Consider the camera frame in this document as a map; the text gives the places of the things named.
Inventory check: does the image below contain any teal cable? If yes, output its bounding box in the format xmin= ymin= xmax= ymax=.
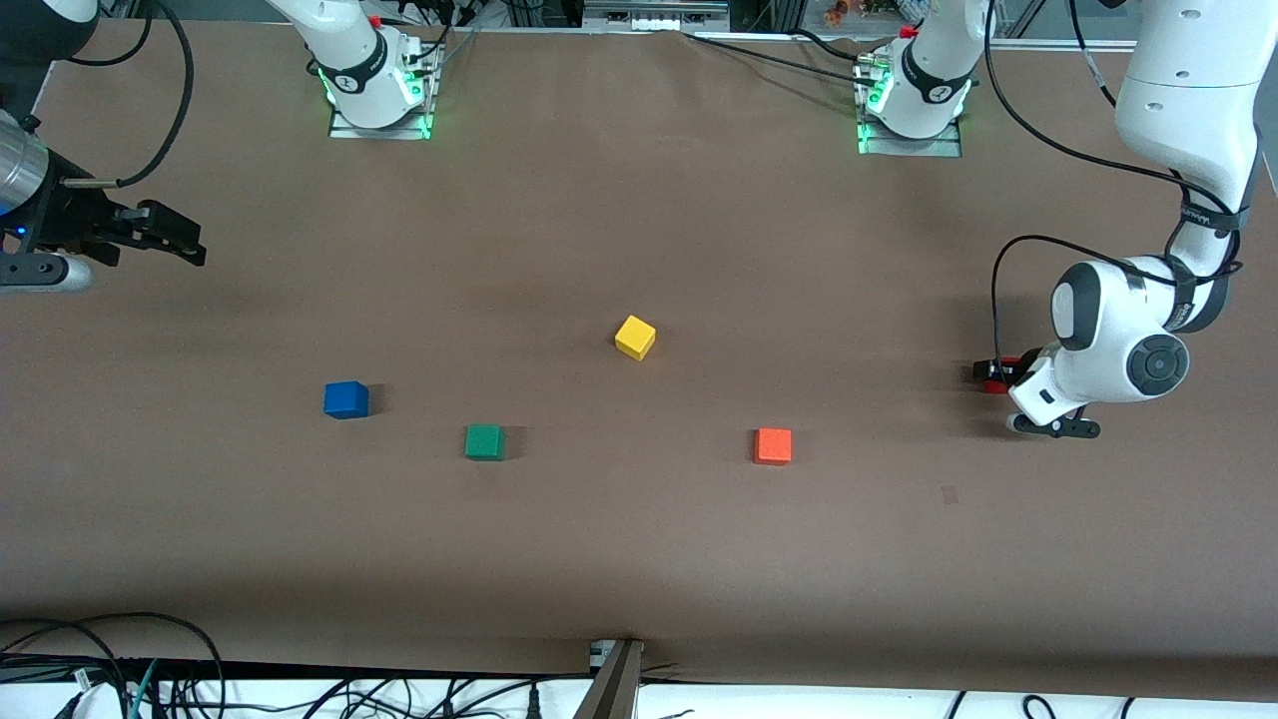
xmin=130 ymin=659 xmax=161 ymax=719

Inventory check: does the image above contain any white power strip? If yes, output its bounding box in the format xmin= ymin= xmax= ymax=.
xmin=584 ymin=0 xmax=732 ymax=31

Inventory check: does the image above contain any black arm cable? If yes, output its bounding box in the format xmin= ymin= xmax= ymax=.
xmin=60 ymin=0 xmax=194 ymax=191
xmin=982 ymin=0 xmax=1249 ymax=366

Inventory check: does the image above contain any aluminium frame rail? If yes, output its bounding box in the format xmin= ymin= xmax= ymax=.
xmin=998 ymin=38 xmax=1139 ymax=53

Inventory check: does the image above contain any yellow wooden block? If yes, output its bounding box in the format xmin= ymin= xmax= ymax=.
xmin=614 ymin=315 xmax=657 ymax=361

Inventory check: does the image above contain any blue wooden block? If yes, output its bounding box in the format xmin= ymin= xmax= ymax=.
xmin=323 ymin=380 xmax=370 ymax=420

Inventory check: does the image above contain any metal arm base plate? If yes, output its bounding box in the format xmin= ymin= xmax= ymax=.
xmin=857 ymin=60 xmax=962 ymax=158
xmin=329 ymin=40 xmax=440 ymax=141

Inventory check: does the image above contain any aluminium profile bar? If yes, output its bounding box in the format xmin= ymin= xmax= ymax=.
xmin=574 ymin=639 xmax=646 ymax=719

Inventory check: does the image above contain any black table cable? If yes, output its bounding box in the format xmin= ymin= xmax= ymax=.
xmin=684 ymin=30 xmax=870 ymax=86

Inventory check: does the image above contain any black looped cable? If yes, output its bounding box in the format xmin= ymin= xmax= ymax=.
xmin=0 ymin=611 xmax=227 ymax=719

